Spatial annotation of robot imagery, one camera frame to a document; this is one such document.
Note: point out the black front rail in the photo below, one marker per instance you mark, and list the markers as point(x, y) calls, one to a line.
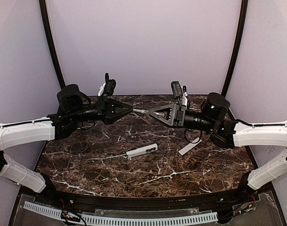
point(212, 201)

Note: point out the black frame post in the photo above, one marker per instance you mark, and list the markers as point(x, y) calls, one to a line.
point(50, 43)
point(236, 47)

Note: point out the white cable duct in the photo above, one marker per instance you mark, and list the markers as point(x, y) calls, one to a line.
point(184, 217)

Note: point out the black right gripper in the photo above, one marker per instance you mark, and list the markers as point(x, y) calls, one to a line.
point(180, 115)

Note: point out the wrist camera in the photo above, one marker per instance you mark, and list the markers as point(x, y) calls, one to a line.
point(176, 89)
point(110, 86)

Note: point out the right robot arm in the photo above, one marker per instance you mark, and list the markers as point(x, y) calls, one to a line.
point(230, 134)

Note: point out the white remote control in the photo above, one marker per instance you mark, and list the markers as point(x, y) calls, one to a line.
point(142, 150)

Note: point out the white battery cover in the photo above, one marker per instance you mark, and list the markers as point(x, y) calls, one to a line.
point(189, 146)

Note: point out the black right frame post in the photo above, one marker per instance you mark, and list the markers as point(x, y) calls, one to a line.
point(236, 47)

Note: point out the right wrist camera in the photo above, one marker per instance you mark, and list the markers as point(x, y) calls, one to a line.
point(176, 89)

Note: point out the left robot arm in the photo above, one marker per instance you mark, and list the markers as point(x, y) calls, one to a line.
point(74, 107)

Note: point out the black left frame post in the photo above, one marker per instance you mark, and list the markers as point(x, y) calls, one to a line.
point(50, 43)

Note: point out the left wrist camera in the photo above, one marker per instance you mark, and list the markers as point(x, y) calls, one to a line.
point(110, 86)

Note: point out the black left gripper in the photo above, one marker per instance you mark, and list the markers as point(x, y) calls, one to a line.
point(104, 109)

